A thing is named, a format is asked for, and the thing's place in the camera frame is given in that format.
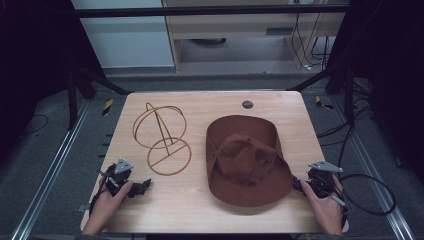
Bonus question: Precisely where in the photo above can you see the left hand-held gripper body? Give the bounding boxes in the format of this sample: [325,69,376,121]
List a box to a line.
[98,157,135,198]

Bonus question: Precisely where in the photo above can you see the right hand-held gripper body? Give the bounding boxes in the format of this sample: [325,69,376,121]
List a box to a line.
[305,160,347,207]

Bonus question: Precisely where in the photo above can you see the brown brimmed hat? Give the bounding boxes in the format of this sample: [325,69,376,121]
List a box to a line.
[205,114,295,208]

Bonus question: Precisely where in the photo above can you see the gold wire hat stand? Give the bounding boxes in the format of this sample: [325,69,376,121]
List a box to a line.
[131,102,193,177]

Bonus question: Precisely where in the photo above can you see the person's right hand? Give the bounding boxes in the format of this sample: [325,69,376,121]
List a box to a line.
[300,173,345,236]

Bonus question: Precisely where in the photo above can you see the person's left hand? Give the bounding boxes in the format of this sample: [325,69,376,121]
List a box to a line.
[82,180,134,236]

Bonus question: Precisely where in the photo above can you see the yellow black striped tape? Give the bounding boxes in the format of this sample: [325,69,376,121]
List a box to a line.
[314,95,334,111]
[101,98,115,117]

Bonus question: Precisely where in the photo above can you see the black metal stand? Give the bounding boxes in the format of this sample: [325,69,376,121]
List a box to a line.
[65,64,133,132]
[285,64,357,126]

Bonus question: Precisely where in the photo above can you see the dark curtain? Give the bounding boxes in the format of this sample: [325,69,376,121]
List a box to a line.
[0,0,104,161]
[328,0,424,184]

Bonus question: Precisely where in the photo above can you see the white cabinet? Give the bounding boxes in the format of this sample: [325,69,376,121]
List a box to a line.
[70,0,176,70]

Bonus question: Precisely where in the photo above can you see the light wooden desk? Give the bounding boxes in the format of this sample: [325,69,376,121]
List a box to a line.
[161,0,351,73]

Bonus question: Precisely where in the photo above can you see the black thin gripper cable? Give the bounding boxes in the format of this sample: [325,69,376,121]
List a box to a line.
[88,171,113,216]

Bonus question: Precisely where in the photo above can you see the aluminium floor rail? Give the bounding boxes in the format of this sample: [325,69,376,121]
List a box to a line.
[10,99,92,240]
[328,94,416,240]

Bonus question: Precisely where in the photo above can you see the bundle of black floor cables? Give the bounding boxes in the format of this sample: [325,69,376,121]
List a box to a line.
[315,79,378,168]

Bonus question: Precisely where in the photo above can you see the black looped gripper cable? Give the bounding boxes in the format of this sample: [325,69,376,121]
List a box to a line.
[339,173,398,217]

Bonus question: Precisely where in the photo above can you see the thin black floor cable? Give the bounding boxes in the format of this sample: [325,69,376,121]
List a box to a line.
[21,113,50,136]

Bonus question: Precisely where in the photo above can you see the hanging black cables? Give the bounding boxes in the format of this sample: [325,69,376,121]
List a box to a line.
[290,12,332,72]

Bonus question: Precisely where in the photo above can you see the black horizontal frame bar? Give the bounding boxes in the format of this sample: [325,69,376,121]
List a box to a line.
[73,3,351,19]

